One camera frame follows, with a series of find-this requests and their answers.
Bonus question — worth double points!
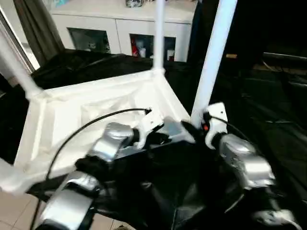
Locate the white plastic table top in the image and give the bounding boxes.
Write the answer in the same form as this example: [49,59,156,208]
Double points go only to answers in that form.
[0,68,197,194]

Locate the black plastic mat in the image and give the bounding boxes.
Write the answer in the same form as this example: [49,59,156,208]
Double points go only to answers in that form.
[0,47,307,230]

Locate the red box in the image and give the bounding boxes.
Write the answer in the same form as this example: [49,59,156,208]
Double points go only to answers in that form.
[132,37,142,57]

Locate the large black box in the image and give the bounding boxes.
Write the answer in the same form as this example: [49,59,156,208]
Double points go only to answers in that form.
[188,0,307,70]

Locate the white glass-door cabinet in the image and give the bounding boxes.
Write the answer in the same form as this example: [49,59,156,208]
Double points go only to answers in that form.
[51,0,198,62]

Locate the grey-brown curtain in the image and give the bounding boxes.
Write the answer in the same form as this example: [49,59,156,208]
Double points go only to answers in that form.
[13,0,66,66]

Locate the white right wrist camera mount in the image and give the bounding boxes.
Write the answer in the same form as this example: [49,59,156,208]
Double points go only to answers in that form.
[203,102,229,150]

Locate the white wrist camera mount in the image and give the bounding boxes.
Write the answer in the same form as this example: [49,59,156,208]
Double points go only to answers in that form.
[137,109,166,149]
[203,102,229,150]

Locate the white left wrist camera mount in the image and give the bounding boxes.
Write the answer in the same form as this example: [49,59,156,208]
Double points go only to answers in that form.
[137,109,166,149]

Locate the dark horizontal metal rail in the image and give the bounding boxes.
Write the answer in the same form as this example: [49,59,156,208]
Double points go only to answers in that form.
[262,51,307,63]

